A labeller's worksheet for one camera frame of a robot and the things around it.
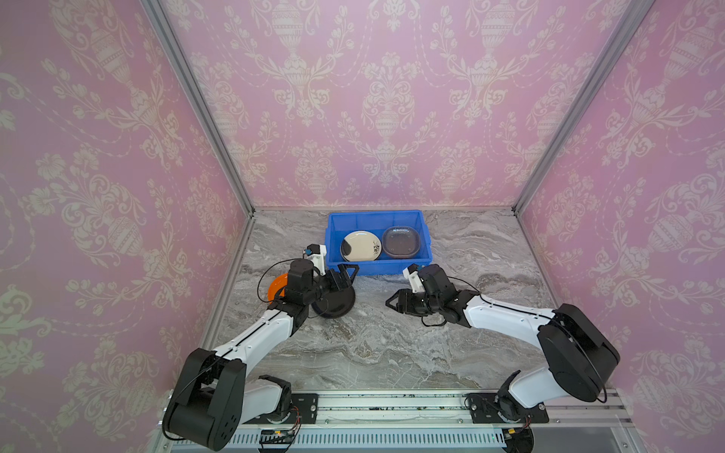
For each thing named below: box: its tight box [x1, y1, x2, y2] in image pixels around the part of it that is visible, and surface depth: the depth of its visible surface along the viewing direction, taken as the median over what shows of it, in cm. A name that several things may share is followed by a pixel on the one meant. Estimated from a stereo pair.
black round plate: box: [311, 286, 356, 319], surface depth 92 cm
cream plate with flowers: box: [339, 230, 383, 262], surface depth 108 cm
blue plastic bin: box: [324, 209, 433, 277], surface depth 108 cm
